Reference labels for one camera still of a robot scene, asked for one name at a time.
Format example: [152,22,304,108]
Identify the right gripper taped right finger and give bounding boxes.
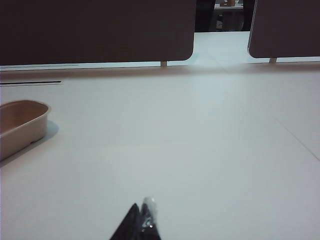
[139,196,162,240]

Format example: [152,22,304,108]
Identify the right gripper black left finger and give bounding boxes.
[109,202,142,240]

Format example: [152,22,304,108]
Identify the beige paper lunchbox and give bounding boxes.
[0,99,52,162]

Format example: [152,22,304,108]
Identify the wide grey desk divider panel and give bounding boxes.
[0,0,197,66]

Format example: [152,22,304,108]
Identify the narrow grey desk divider panel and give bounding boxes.
[247,0,320,60]

